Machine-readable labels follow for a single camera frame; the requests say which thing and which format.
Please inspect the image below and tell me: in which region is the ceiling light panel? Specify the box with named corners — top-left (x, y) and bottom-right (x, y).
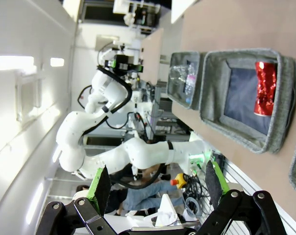
top-left (49, 57), bottom-right (66, 68)
top-left (0, 55), bottom-right (35, 71)

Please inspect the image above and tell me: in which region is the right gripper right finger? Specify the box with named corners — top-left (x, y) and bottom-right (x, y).
top-left (195, 161), bottom-right (294, 235)

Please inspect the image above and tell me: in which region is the yellow emergency stop button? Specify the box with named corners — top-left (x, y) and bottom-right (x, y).
top-left (170, 172), bottom-right (187, 189)

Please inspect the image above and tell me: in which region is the crushed red soda can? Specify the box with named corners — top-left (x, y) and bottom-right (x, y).
top-left (253, 61), bottom-right (277, 116)

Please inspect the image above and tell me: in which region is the white plastic bag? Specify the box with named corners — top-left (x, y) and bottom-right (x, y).
top-left (149, 193), bottom-right (181, 229)

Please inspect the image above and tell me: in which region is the wooden workbench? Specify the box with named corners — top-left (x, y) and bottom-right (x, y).
top-left (141, 28), bottom-right (165, 85)

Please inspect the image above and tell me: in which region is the black cable tangle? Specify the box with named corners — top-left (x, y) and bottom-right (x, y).
top-left (182, 172), bottom-right (213, 216)

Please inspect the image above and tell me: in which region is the white desk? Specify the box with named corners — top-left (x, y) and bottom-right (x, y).
top-left (171, 0), bottom-right (187, 24)

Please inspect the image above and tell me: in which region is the seated person in jeans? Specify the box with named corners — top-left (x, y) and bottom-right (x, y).
top-left (75, 180), bottom-right (188, 216)

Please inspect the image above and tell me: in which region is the ceiling air conditioner unit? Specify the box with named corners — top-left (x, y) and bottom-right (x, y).
top-left (15, 70), bottom-right (46, 123)

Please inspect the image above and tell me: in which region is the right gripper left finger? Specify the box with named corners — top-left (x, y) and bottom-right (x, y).
top-left (36, 165), bottom-right (120, 235)

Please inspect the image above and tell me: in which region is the aluminium mounting frame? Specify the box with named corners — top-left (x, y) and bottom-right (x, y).
top-left (211, 151), bottom-right (296, 235)

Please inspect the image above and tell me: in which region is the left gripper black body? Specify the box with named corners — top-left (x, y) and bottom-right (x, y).
top-left (114, 54), bottom-right (139, 73)

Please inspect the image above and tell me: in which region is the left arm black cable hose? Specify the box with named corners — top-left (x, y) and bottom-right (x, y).
top-left (76, 65), bottom-right (165, 189)

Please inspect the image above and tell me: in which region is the crushed bottle with pink label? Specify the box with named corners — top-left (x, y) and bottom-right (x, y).
top-left (184, 62), bottom-right (198, 103)

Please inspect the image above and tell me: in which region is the crushed clear plastic bottle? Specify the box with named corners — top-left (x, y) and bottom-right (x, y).
top-left (168, 64), bottom-right (190, 85)

